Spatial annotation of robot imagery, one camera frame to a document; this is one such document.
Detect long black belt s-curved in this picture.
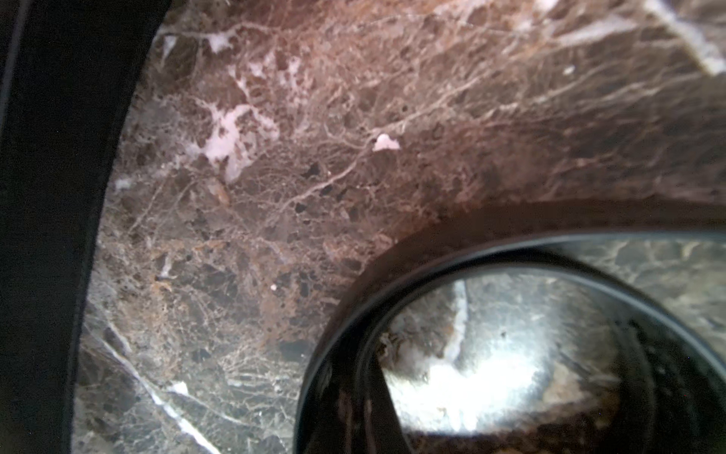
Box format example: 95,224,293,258
293,228,725,453

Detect black belt upper long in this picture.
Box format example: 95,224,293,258
1,1,169,453

